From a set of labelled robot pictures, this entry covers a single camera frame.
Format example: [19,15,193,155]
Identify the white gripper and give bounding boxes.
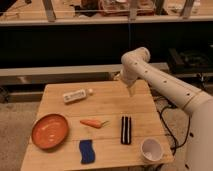
[120,69,136,97]

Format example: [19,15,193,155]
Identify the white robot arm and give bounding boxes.
[120,47,213,171]

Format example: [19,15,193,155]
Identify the orange toy carrot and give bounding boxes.
[80,119,106,129]

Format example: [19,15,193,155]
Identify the wooden table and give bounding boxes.
[21,80,173,171]

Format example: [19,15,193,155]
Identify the white cup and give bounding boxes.
[140,138,163,162]

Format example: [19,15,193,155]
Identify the blue cloth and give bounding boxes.
[79,140,95,164]

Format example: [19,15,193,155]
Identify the orange plate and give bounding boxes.
[31,114,69,149]

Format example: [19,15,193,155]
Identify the long shelf rack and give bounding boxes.
[0,0,213,77]

